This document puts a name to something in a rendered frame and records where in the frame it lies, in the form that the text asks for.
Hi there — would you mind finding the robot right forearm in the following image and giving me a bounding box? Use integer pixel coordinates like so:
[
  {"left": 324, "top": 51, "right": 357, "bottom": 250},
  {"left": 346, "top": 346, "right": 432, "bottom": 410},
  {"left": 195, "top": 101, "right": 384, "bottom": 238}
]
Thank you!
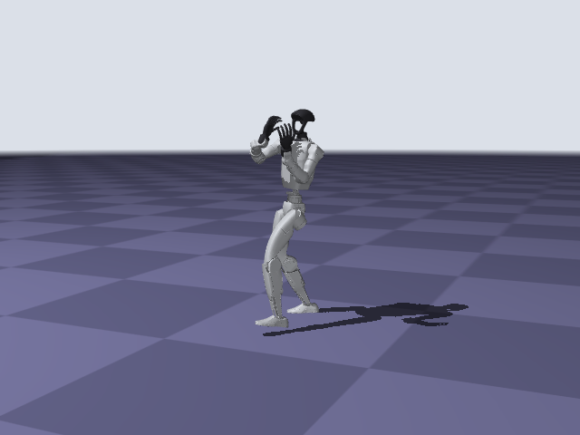
[{"left": 250, "top": 138, "right": 268, "bottom": 158}]

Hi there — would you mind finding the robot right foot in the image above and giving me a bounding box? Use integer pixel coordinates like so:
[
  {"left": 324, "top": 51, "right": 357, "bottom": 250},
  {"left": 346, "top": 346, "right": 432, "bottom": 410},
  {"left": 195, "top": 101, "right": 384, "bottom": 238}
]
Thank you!
[{"left": 286, "top": 303, "right": 319, "bottom": 314}]

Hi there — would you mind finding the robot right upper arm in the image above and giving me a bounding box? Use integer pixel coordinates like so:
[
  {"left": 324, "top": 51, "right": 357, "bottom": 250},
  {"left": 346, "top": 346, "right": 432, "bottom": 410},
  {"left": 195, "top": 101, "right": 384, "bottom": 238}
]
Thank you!
[{"left": 251, "top": 139, "right": 282, "bottom": 164}]

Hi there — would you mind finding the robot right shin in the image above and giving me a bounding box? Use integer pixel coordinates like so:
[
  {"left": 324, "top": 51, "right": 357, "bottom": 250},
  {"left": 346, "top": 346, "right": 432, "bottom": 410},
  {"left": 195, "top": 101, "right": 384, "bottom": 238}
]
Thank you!
[{"left": 281, "top": 267, "right": 311, "bottom": 306}]

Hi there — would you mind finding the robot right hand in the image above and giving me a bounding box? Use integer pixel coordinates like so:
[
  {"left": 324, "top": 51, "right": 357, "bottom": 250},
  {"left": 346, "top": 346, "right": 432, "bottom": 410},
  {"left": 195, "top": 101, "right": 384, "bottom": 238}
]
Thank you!
[{"left": 258, "top": 116, "right": 282, "bottom": 144}]

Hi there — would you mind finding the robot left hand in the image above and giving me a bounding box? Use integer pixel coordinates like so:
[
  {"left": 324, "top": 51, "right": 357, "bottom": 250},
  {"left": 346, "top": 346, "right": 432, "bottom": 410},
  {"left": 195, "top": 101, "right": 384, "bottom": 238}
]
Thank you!
[{"left": 276, "top": 123, "right": 295, "bottom": 157}]

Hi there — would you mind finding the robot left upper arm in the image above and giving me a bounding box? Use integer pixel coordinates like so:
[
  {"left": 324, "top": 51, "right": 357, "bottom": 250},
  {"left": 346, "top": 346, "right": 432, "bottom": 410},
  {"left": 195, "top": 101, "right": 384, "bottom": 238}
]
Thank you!
[{"left": 294, "top": 144, "right": 324, "bottom": 184}]

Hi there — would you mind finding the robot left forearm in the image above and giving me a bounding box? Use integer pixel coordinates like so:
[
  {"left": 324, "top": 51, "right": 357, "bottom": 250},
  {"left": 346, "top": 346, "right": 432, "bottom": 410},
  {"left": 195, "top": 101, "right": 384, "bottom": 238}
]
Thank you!
[{"left": 282, "top": 150, "right": 309, "bottom": 182}]

